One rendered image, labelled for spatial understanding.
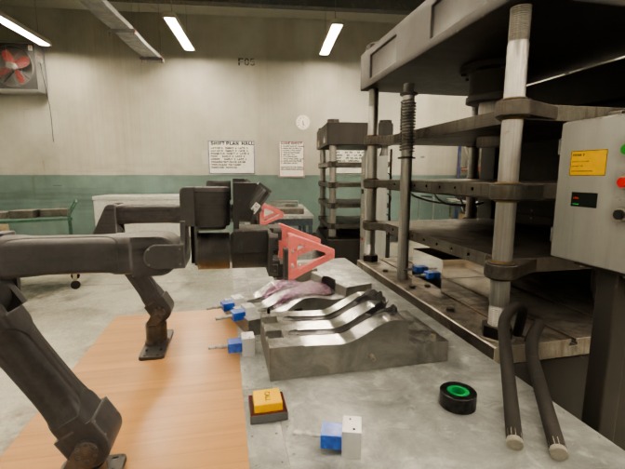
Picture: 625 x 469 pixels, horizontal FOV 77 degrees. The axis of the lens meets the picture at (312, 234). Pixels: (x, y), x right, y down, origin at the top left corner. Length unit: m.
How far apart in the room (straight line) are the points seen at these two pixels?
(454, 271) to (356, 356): 0.83
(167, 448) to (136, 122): 7.91
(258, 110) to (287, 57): 1.18
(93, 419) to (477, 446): 0.68
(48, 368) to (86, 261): 0.17
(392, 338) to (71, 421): 0.74
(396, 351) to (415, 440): 0.30
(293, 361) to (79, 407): 0.52
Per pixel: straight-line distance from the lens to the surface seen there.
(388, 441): 0.88
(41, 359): 0.70
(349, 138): 5.51
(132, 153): 8.55
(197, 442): 0.90
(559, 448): 0.93
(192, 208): 0.60
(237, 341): 1.19
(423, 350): 1.16
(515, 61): 1.38
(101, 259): 0.62
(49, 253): 0.65
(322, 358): 1.06
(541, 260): 1.55
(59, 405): 0.72
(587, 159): 1.31
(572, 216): 1.34
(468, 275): 1.84
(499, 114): 1.35
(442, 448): 0.89
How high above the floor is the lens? 1.32
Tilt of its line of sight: 9 degrees down
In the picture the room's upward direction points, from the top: straight up
